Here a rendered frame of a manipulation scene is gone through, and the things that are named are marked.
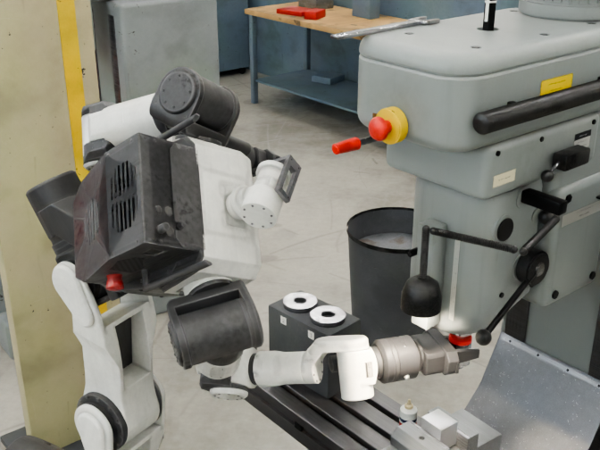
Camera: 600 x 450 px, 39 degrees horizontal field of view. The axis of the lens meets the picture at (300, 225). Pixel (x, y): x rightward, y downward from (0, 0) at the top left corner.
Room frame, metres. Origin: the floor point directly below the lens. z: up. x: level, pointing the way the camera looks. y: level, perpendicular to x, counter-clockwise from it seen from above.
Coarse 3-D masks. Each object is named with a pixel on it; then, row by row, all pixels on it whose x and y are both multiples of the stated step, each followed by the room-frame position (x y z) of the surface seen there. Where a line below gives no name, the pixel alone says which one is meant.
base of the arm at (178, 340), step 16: (224, 288) 1.31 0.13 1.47; (240, 288) 1.30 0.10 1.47; (176, 304) 1.27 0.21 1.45; (192, 304) 1.28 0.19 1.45; (208, 304) 1.29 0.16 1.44; (176, 320) 1.23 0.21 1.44; (256, 320) 1.24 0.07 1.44; (176, 336) 1.21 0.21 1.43; (256, 336) 1.24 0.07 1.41; (176, 352) 1.21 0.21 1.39
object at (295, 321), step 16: (272, 304) 1.91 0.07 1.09; (288, 304) 1.89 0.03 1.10; (304, 304) 1.89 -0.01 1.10; (320, 304) 1.91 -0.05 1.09; (272, 320) 1.90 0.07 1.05; (288, 320) 1.86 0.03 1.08; (304, 320) 1.84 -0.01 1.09; (320, 320) 1.81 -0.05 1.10; (336, 320) 1.81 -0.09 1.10; (352, 320) 1.84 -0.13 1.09; (272, 336) 1.90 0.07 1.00; (288, 336) 1.86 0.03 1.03; (304, 336) 1.82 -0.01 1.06; (320, 336) 1.78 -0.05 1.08; (304, 384) 1.82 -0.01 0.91; (320, 384) 1.78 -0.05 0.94; (336, 384) 1.78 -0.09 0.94
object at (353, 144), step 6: (354, 138) 1.40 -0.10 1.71; (366, 138) 1.42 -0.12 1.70; (372, 138) 1.43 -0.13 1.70; (336, 144) 1.38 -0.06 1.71; (342, 144) 1.38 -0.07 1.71; (348, 144) 1.39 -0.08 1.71; (354, 144) 1.40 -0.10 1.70; (360, 144) 1.40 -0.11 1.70; (336, 150) 1.38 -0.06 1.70; (342, 150) 1.38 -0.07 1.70; (348, 150) 1.39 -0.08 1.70; (354, 150) 1.40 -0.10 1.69
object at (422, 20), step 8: (424, 16) 1.55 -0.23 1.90; (392, 24) 1.47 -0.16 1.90; (400, 24) 1.47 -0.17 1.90; (408, 24) 1.48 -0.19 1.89; (416, 24) 1.50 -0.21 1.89; (424, 24) 1.50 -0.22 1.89; (344, 32) 1.40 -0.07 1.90; (352, 32) 1.40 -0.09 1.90; (360, 32) 1.40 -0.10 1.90; (368, 32) 1.42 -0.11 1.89; (376, 32) 1.43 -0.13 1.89
